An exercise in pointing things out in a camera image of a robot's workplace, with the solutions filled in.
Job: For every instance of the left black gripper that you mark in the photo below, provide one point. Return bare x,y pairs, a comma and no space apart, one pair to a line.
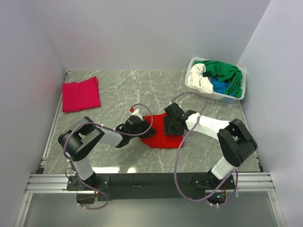
146,126

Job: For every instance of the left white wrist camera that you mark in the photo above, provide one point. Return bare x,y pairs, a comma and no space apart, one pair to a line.
137,113

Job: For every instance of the aluminium frame rail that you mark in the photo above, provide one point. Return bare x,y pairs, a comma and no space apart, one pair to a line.
57,183

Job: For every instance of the white plastic laundry basket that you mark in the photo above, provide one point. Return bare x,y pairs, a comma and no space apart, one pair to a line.
214,95

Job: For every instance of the green t-shirt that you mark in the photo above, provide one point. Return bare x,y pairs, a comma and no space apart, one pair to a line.
224,72

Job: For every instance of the white t-shirt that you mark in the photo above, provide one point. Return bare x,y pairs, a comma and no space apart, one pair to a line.
198,81

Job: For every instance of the red t-shirt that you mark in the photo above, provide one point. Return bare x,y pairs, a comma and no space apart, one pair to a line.
159,139

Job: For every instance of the folded magenta t-shirt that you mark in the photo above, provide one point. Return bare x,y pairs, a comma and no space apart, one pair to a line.
78,96

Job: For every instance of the blue t-shirt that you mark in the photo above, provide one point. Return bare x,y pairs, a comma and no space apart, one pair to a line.
221,87

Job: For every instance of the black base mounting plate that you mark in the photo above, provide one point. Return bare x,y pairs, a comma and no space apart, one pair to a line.
155,185

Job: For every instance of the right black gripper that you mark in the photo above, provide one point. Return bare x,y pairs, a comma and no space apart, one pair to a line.
167,129

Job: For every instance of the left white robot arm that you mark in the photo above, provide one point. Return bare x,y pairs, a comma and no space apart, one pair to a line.
80,139

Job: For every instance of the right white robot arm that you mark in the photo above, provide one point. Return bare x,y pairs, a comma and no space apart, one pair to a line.
236,142

